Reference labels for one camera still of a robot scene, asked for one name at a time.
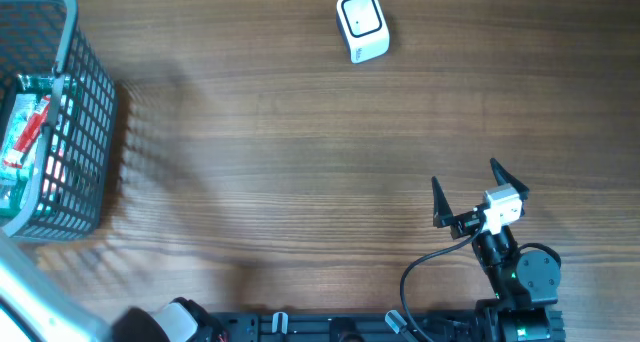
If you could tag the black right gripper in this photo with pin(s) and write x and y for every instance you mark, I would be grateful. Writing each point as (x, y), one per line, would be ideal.
(444, 215)

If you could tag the green packaged goods bag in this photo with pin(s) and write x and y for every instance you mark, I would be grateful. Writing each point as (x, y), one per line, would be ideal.
(19, 146)

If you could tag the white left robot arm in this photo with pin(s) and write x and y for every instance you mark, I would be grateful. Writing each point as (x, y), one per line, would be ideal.
(42, 312)

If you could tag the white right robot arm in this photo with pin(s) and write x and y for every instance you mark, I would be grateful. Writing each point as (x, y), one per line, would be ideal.
(525, 278)

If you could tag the white barcode scanner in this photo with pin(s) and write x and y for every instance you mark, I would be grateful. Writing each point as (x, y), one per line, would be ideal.
(364, 29)

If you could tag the grey plastic shopping basket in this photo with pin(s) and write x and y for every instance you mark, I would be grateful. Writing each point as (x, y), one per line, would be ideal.
(41, 37)

